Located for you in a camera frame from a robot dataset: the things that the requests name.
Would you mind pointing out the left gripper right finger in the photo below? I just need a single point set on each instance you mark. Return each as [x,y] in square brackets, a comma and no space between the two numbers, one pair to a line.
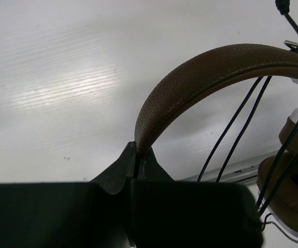
[148,168]

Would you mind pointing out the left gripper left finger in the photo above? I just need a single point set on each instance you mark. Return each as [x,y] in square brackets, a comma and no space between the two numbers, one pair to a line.
[113,178]

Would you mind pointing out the brown silver headphones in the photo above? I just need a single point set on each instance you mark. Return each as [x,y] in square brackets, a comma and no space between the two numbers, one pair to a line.
[219,214]

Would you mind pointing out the aluminium rail front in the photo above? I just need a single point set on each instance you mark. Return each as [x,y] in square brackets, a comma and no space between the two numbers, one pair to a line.
[241,172]

